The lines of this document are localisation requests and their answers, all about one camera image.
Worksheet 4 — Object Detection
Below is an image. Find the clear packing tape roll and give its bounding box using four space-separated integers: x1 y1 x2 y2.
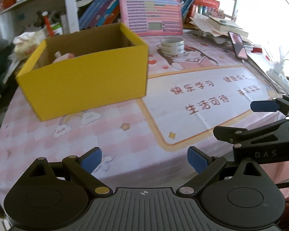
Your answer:
160 37 185 56

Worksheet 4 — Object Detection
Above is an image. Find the pink plush pig toy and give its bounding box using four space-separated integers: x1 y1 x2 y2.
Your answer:
53 51 75 63

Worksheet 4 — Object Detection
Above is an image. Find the black smartphone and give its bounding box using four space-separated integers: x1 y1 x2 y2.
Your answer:
228 31 248 60

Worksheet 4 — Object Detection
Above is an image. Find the stack of papers and books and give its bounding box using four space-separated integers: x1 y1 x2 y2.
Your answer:
190 13 249 38

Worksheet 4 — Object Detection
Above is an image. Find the yellow cardboard box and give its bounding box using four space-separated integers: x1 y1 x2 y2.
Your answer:
17 23 149 121

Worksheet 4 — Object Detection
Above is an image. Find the red dictionary book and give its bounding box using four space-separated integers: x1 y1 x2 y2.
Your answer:
194 0 220 9

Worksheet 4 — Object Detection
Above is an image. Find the white tissue pack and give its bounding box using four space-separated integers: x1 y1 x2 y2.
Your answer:
12 30 46 60

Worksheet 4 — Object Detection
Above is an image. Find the pink learning tablet board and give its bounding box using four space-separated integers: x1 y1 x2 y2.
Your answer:
119 0 183 36

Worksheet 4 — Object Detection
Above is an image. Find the red white bottle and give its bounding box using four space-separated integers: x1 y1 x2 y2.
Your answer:
42 11 55 37

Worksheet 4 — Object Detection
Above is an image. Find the row of blue books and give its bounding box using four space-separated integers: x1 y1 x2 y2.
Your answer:
79 0 120 30

